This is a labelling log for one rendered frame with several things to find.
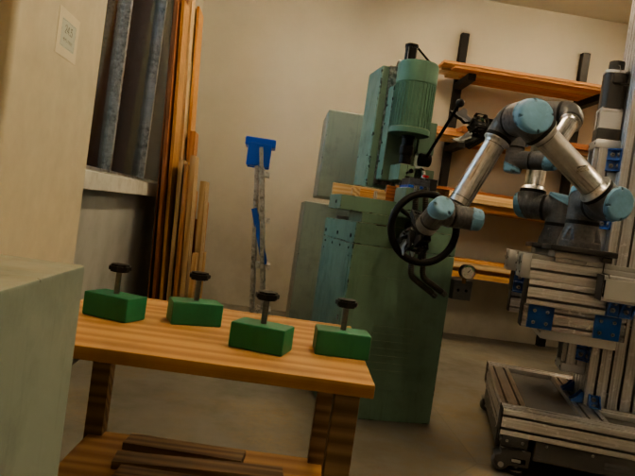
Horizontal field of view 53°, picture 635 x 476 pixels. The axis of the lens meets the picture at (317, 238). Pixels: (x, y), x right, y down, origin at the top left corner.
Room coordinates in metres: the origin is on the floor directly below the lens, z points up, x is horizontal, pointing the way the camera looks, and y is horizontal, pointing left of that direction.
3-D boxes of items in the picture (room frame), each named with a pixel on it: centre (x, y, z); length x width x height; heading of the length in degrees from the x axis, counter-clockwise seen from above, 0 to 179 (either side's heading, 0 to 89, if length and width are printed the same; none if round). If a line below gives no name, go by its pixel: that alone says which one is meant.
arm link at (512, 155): (2.66, -0.78, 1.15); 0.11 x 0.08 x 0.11; 51
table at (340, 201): (2.63, -0.35, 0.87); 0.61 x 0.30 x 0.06; 102
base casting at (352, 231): (2.86, -0.30, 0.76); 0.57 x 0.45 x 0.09; 12
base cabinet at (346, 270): (2.85, -0.30, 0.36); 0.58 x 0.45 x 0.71; 12
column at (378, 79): (3.02, -0.26, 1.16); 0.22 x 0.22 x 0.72; 12
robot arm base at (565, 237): (2.31, -0.95, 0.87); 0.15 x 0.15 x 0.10
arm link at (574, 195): (2.30, -0.95, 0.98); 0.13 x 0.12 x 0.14; 11
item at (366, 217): (2.68, -0.34, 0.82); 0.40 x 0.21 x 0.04; 102
